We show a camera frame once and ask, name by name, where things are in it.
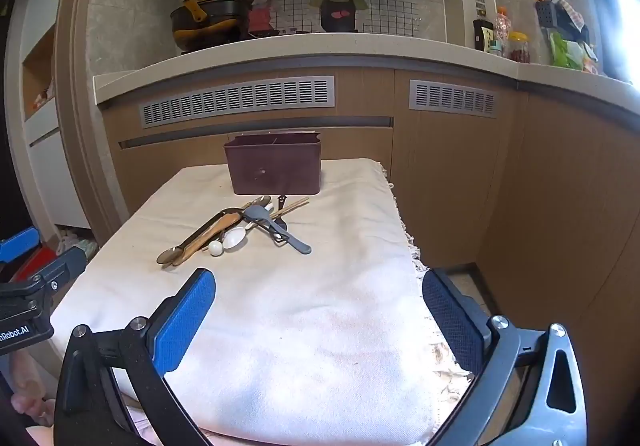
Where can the maroon utensil holder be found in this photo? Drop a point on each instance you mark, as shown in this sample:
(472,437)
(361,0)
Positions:
(272,165)

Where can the white round-headed spoon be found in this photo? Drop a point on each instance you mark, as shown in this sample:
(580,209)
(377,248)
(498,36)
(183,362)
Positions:
(216,248)

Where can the long bronze metal spoon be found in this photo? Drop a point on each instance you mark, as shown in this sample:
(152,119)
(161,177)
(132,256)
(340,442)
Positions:
(170,256)

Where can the wide grey ventilation grille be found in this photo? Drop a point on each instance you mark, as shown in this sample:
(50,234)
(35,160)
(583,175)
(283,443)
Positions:
(235,100)

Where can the person's left hand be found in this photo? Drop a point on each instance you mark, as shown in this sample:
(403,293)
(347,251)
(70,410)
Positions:
(35,406)

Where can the red printed box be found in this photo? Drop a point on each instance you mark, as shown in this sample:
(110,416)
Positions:
(32,263)

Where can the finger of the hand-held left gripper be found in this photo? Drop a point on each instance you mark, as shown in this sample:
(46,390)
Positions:
(60,271)
(17,244)

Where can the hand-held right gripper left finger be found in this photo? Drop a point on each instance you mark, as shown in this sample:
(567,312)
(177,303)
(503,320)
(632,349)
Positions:
(182,326)

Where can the white fringed tablecloth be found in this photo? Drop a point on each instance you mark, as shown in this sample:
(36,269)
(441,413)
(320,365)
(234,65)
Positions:
(310,326)

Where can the green plastic bag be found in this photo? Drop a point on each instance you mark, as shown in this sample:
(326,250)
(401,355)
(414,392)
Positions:
(565,53)

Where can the wooden spoon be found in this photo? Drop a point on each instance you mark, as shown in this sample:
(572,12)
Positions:
(215,228)

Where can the red jar with yellow lid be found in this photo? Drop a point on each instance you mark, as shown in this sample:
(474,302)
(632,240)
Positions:
(519,49)

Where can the black wall utensil rack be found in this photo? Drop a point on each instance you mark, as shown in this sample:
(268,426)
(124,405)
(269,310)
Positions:
(546,14)

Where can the pale green shoe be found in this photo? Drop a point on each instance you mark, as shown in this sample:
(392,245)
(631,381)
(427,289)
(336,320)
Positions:
(75,243)

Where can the short grey ventilation grille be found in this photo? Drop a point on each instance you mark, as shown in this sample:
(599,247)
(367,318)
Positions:
(452,98)

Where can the grey-blue silicone spoon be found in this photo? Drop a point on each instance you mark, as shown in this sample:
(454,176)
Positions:
(295,243)

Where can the clear plastic jar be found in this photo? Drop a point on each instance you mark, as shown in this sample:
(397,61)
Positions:
(502,25)

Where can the white shelf cabinet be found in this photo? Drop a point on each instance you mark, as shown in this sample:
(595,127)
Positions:
(50,165)

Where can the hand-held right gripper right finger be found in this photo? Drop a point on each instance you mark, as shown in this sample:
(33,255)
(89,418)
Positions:
(450,321)

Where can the black metal fork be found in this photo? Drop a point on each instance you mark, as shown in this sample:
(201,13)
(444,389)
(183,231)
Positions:
(281,200)

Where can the beige stone countertop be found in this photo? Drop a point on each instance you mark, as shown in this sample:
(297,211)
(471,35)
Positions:
(300,53)

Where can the brown wooden cabinet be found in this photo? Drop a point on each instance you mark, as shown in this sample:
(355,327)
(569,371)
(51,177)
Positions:
(450,175)

